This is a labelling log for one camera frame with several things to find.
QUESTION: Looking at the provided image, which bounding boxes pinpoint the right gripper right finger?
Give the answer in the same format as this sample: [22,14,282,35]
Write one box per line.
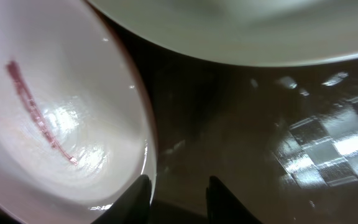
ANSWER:
[206,176,262,224]

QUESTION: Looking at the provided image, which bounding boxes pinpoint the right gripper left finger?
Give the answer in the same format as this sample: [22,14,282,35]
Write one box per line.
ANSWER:
[92,174,152,224]

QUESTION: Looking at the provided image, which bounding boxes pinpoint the cream white plate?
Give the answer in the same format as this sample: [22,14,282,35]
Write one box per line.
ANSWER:
[91,0,358,67]

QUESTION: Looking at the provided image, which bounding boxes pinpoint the pinkish white plate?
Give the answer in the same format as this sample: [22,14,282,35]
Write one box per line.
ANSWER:
[0,0,157,223]

